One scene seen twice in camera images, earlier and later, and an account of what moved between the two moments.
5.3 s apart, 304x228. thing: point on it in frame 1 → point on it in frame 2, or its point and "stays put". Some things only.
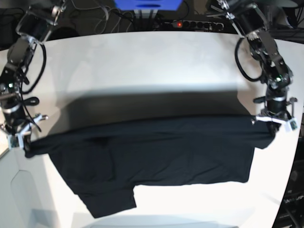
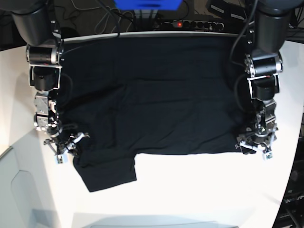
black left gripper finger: (26, 142) → (76, 151)
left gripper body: (17, 120) → (62, 142)
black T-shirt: (105, 163) → (124, 95)
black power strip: (207, 25) stays put
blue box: (148, 4) stays put
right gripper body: (277, 109) → (262, 139)
